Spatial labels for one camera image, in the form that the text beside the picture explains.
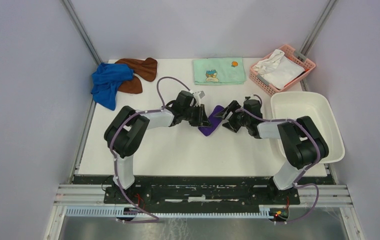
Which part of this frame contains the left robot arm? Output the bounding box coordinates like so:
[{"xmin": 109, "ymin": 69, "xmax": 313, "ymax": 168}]
[{"xmin": 104, "ymin": 90, "xmax": 212, "ymax": 204}]

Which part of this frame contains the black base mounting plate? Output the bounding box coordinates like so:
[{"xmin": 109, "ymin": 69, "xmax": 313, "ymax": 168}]
[{"xmin": 72, "ymin": 174, "xmax": 337, "ymax": 215}]

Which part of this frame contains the blue towel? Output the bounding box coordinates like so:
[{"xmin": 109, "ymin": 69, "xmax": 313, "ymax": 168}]
[{"xmin": 91, "ymin": 62, "xmax": 134, "ymax": 111}]

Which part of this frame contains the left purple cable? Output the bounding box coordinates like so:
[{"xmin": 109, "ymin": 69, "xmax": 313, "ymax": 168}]
[{"xmin": 109, "ymin": 76, "xmax": 194, "ymax": 224}]

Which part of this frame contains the white slotted cable duct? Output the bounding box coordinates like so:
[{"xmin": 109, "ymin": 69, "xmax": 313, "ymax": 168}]
[{"xmin": 65, "ymin": 206, "xmax": 273, "ymax": 220}]

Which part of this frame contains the mint green cartoon towel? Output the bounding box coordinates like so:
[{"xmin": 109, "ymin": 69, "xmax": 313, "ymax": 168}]
[{"xmin": 192, "ymin": 57, "xmax": 246, "ymax": 86}]

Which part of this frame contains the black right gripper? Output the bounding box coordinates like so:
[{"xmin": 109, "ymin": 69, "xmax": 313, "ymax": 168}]
[{"xmin": 214, "ymin": 100, "xmax": 250, "ymax": 133}]

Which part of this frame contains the brown towel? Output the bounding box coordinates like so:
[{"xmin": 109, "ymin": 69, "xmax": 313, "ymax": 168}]
[{"xmin": 115, "ymin": 57, "xmax": 158, "ymax": 94}]

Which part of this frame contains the white cloth in basket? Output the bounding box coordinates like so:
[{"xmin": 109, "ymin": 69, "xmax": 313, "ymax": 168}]
[{"xmin": 252, "ymin": 49, "xmax": 305, "ymax": 90}]

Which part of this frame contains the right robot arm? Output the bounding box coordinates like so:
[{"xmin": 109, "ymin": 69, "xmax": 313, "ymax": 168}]
[{"xmin": 214, "ymin": 97, "xmax": 329, "ymax": 204}]

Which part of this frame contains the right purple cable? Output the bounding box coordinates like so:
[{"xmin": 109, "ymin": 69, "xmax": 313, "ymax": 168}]
[{"xmin": 239, "ymin": 94, "xmax": 322, "ymax": 225}]

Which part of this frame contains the aluminium frame rail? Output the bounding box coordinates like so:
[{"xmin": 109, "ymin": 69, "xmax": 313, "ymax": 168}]
[{"xmin": 54, "ymin": 184, "xmax": 354, "ymax": 208}]

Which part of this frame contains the purple cable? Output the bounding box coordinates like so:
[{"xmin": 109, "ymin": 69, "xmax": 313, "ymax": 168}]
[
  {"xmin": 109, "ymin": 76, "xmax": 194, "ymax": 224},
  {"xmin": 239, "ymin": 94, "xmax": 322, "ymax": 225}
]

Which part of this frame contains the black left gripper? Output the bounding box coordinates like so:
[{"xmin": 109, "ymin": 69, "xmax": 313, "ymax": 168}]
[{"xmin": 182, "ymin": 104, "xmax": 212, "ymax": 129}]

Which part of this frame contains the white plastic tub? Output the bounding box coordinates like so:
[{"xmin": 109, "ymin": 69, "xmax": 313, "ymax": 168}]
[{"xmin": 270, "ymin": 91, "xmax": 346, "ymax": 164}]

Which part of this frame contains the purple towel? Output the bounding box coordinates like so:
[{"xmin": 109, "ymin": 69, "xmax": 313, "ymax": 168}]
[{"xmin": 198, "ymin": 105, "xmax": 225, "ymax": 137}]

